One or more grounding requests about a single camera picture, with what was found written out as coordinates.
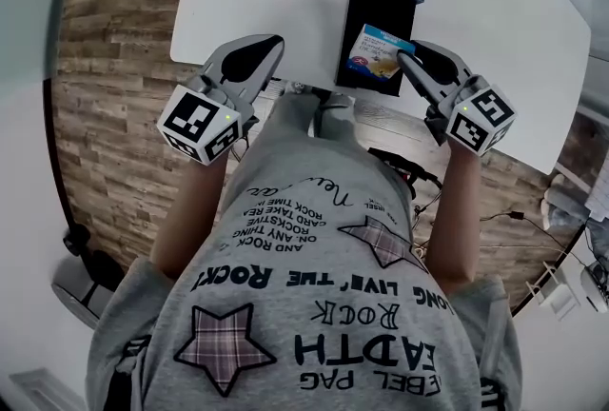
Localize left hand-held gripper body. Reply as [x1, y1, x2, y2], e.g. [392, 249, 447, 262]
[156, 64, 256, 166]

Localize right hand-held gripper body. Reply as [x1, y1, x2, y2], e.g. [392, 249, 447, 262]
[424, 74, 518, 157]

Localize blue and white cardboard box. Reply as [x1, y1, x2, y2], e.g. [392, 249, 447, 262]
[345, 23, 416, 82]

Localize person's right forearm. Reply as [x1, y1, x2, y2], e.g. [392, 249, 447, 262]
[422, 145, 481, 294]

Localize person's left forearm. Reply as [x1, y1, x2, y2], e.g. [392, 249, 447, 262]
[150, 151, 229, 282]

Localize person's grey trousers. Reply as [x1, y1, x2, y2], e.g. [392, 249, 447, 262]
[261, 89, 359, 142]

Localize white checked tablecloth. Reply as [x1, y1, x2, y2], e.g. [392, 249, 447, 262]
[587, 175, 609, 223]

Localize white wooden rack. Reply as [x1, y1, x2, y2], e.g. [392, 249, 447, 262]
[525, 264, 580, 323]

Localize black and grey floor stand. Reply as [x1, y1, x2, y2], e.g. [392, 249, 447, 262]
[49, 223, 125, 329]

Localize person's grey printed t-shirt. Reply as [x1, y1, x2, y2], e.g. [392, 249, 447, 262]
[85, 132, 524, 411]

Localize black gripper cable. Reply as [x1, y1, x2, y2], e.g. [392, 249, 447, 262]
[368, 147, 442, 199]

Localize thin black floor cable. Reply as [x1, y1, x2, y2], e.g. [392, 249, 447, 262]
[480, 207, 572, 258]

